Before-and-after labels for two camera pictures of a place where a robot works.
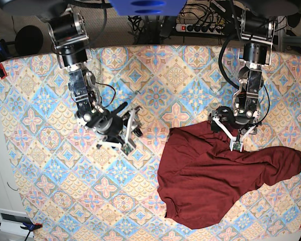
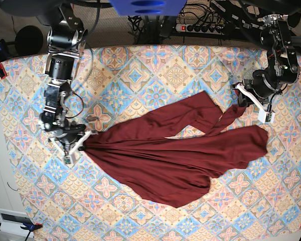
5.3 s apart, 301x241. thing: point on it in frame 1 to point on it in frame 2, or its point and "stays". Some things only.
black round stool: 28,40 stays
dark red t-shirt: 200,180 to 171,171
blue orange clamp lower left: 29,227 stays
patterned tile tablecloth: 73,190 stays
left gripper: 109,123 to 69,134
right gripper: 226,114 to 261,86
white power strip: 200,29 stays
